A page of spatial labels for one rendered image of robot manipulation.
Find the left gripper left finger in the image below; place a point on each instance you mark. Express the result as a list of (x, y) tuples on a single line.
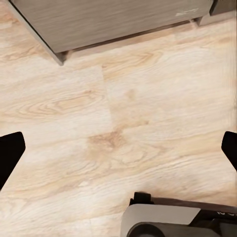
[(12, 146)]

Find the dishwasher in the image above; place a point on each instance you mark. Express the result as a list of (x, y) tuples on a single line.
[(70, 24)]

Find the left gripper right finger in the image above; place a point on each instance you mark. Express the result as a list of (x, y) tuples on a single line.
[(229, 147)]

